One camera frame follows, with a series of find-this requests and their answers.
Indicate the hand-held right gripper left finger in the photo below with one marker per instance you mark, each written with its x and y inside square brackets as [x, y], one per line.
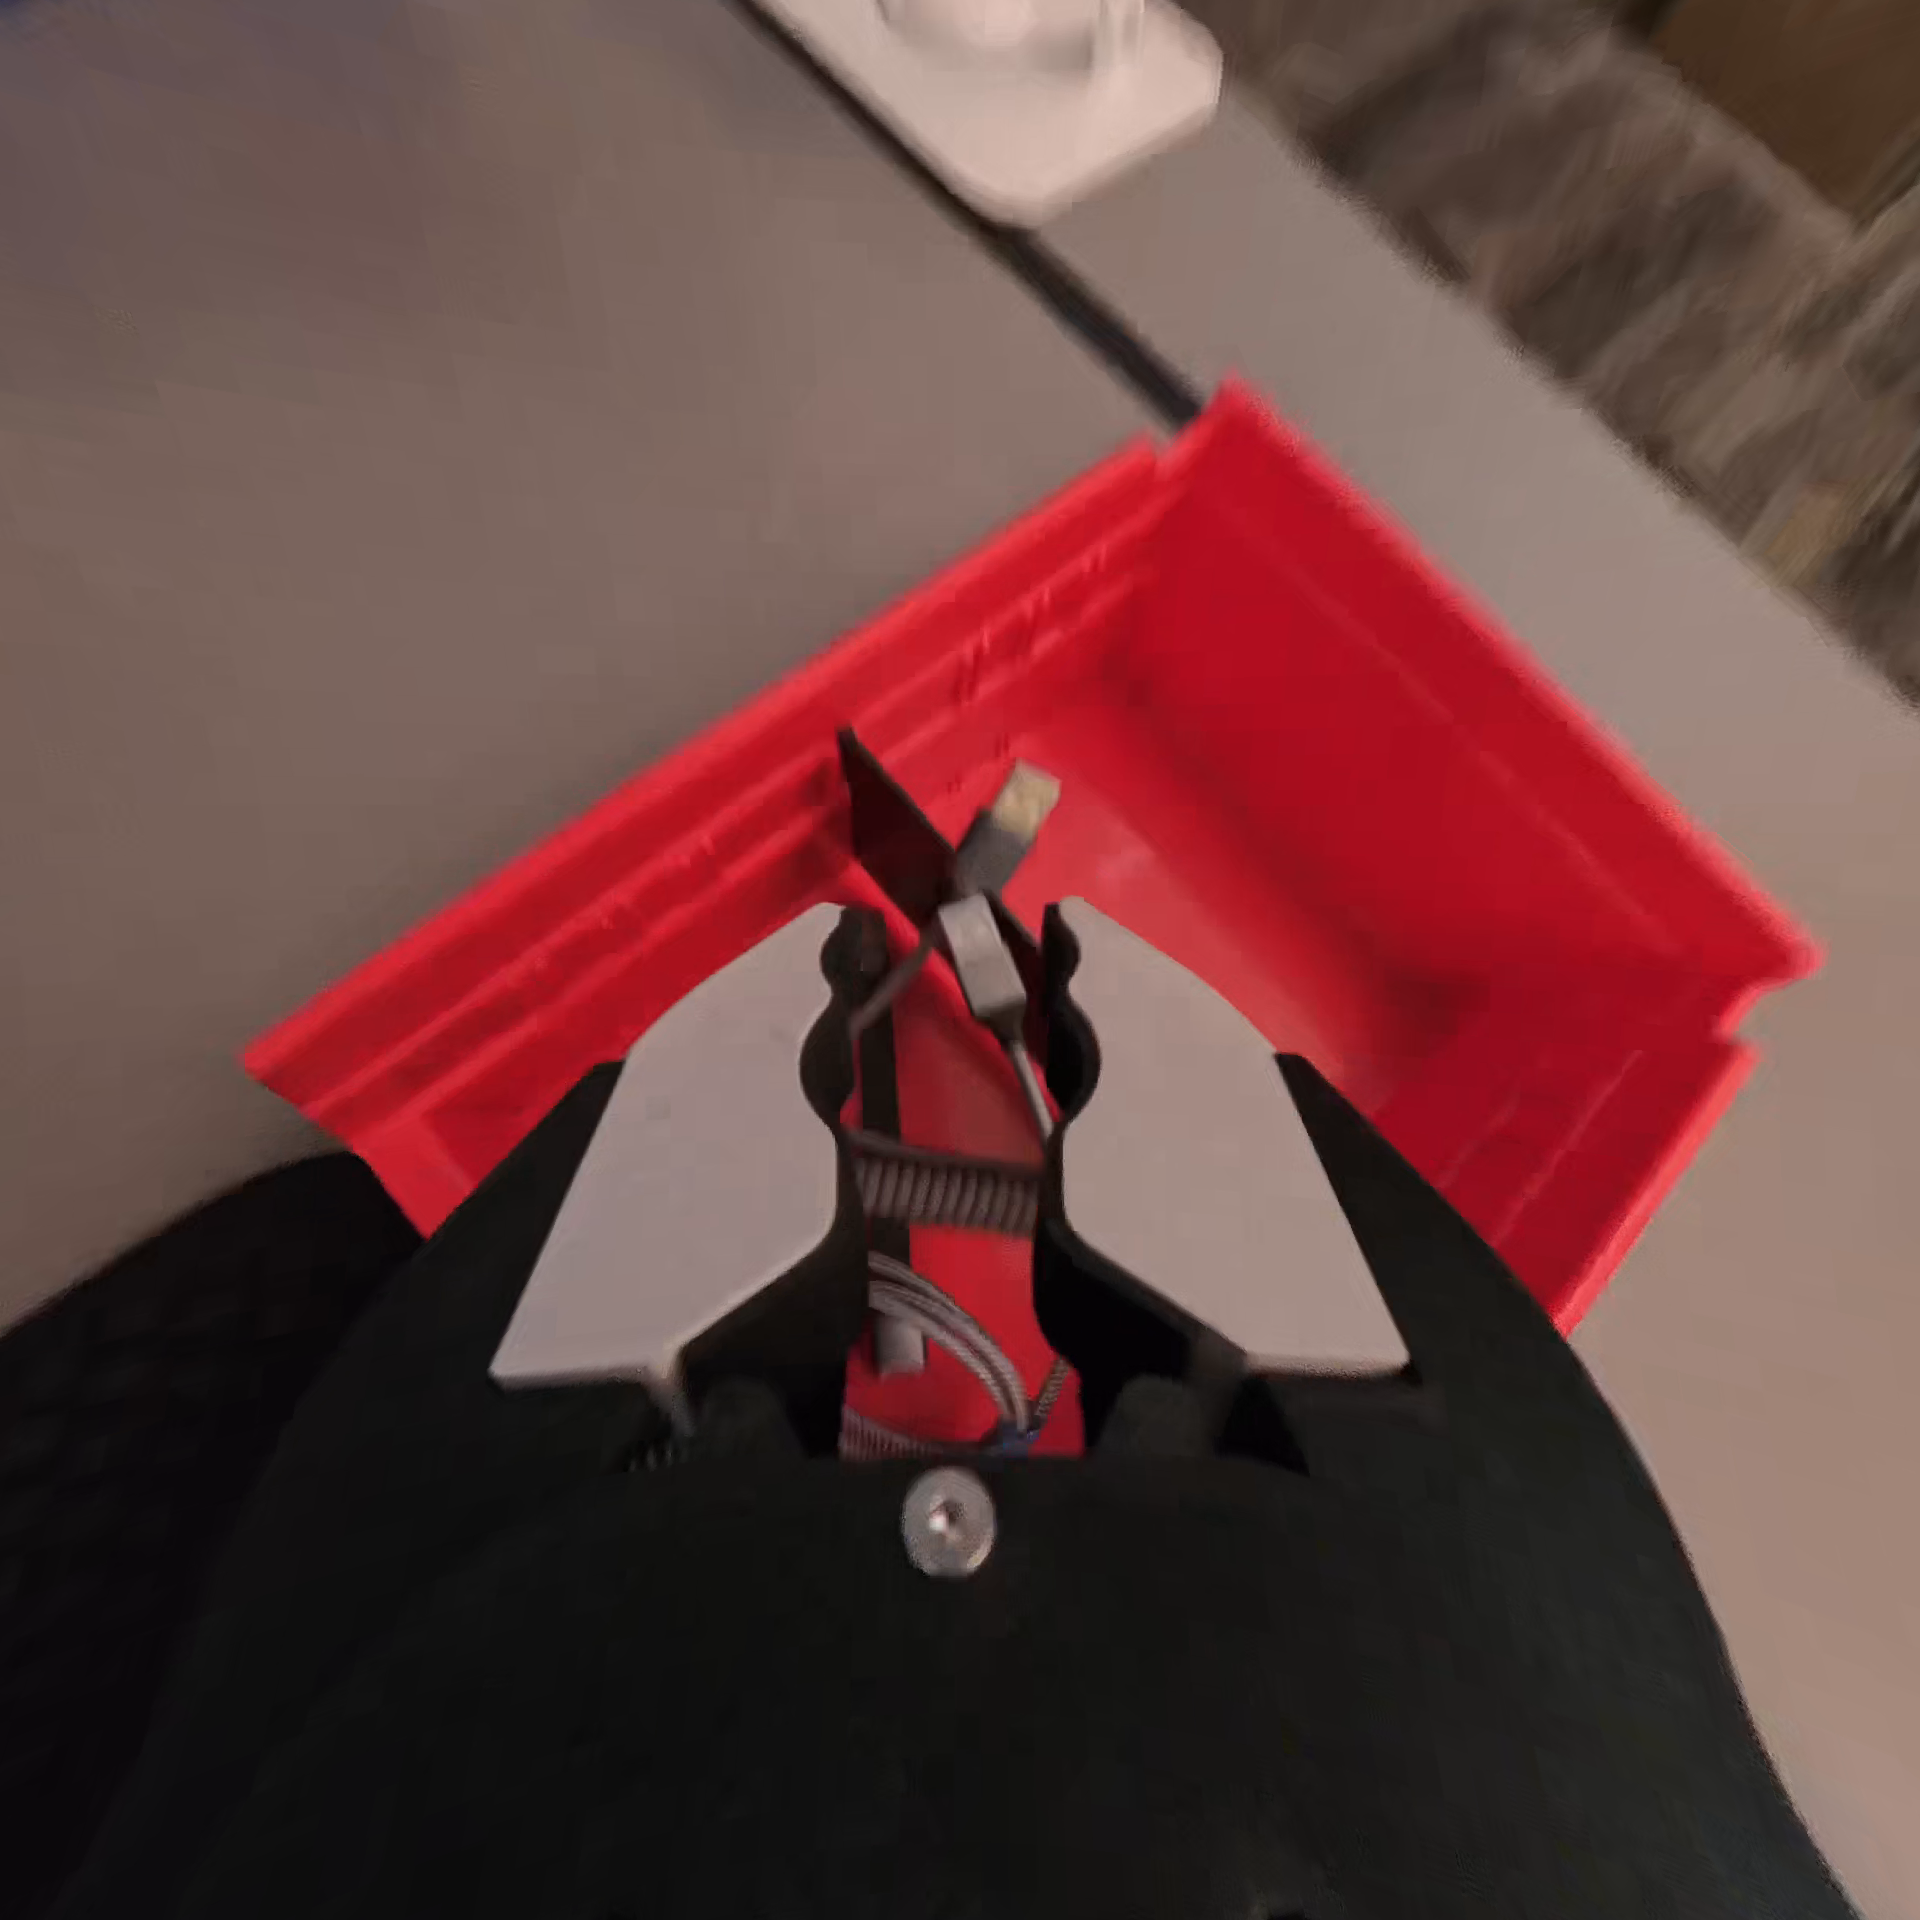
[675, 1201]

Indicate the red plastic bin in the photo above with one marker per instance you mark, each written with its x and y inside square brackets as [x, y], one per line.
[1349, 839]

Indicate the white stand base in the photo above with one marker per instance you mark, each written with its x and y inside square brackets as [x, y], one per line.
[1037, 119]

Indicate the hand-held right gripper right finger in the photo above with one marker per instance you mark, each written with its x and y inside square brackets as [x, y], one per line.
[1201, 1201]

